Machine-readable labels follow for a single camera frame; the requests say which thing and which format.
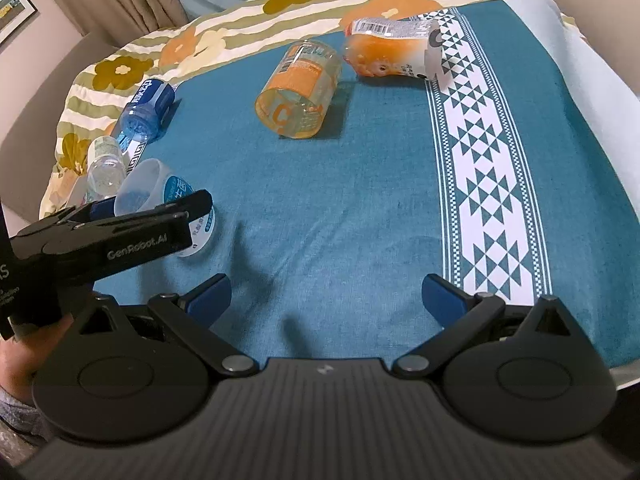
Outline person's left hand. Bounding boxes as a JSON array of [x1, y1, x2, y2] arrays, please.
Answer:
[[0, 316, 77, 397]]

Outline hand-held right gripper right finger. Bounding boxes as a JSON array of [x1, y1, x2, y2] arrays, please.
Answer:
[[392, 274, 576, 377]]

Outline orange plastic-wrapped cup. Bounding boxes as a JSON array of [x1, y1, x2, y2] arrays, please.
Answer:
[[344, 16, 444, 81]]

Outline small clear plastic bottle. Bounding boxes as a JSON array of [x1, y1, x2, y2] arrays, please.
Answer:
[[86, 136, 127, 202]]

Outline orange transparent cup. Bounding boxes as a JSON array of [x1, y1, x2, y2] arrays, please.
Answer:
[[254, 40, 344, 140]]

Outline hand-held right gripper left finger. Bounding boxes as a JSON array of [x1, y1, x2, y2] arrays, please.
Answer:
[[72, 274, 260, 378]]

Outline blue plastic bottle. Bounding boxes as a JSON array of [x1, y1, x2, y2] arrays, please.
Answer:
[[114, 77, 179, 166]]

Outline grey headboard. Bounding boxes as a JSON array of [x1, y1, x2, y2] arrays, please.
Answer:
[[0, 32, 122, 213]]

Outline teal blanket with white pattern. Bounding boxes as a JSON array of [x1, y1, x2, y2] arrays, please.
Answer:
[[92, 0, 640, 369]]

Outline white bed sheet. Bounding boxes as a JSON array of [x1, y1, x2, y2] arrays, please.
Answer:
[[510, 0, 640, 392]]

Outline clear cup with blue label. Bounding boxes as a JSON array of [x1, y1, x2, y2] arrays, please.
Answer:
[[114, 158, 221, 258]]

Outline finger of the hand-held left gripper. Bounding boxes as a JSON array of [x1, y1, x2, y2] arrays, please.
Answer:
[[42, 190, 214, 282], [35, 198, 119, 234]]

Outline framed wall picture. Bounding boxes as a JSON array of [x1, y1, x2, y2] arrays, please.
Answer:
[[0, 0, 39, 44]]

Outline striped floral bedspread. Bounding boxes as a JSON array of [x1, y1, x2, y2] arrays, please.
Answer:
[[40, 0, 586, 217]]

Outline person's left forearm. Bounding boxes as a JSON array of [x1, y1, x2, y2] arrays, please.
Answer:
[[0, 387, 34, 414]]

